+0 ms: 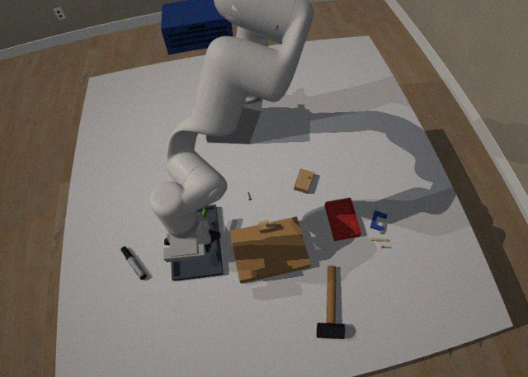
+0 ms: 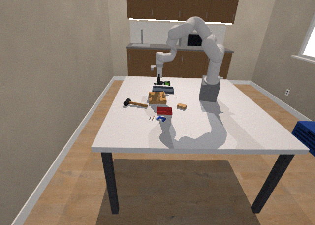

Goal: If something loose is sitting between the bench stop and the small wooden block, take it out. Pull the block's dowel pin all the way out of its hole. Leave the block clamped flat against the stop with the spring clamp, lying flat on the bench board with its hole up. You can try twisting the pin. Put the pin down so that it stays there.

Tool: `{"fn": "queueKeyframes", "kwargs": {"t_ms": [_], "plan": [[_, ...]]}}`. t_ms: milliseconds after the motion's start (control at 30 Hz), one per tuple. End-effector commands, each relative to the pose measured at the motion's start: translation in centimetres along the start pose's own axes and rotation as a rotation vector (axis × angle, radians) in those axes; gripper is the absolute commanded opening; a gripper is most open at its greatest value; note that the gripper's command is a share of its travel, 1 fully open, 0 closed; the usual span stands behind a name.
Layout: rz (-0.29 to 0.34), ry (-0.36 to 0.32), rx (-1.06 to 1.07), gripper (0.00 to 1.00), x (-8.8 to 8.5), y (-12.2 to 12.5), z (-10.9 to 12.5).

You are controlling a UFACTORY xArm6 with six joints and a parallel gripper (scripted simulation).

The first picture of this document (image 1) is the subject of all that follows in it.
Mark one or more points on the light wooden board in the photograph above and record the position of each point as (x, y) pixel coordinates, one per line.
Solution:
(261, 255)

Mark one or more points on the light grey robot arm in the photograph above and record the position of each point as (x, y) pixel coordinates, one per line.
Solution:
(233, 69)

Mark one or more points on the small tan wooden block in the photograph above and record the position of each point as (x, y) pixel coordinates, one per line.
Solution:
(303, 181)

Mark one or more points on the mallet with black head and wooden handle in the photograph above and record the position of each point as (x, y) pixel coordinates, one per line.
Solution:
(330, 329)

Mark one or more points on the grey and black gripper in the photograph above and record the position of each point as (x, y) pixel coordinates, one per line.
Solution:
(204, 235)

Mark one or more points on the small light wooden block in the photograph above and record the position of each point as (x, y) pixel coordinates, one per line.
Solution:
(263, 229)

